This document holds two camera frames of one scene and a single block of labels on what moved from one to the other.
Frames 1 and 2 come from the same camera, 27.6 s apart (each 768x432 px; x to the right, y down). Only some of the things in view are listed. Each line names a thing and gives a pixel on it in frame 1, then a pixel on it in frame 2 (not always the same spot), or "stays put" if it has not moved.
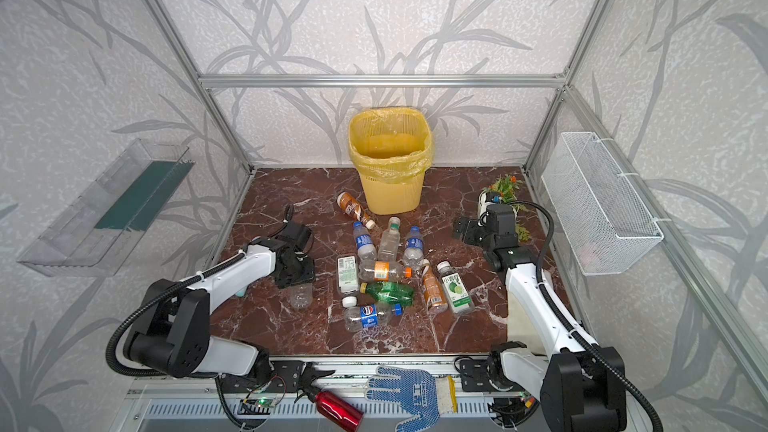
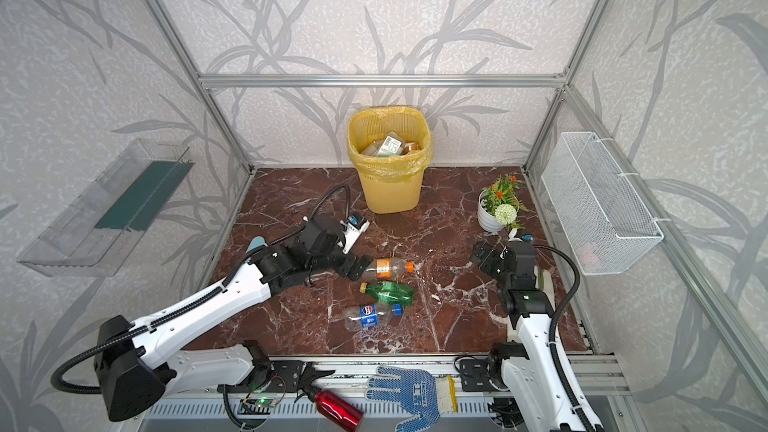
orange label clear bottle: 374,270 stays put
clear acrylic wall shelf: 99,235 stays put
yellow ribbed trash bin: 393,198 stays put
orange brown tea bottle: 433,289 -> 410,147
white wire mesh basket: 608,224 stays put
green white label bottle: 347,273 -> 393,146
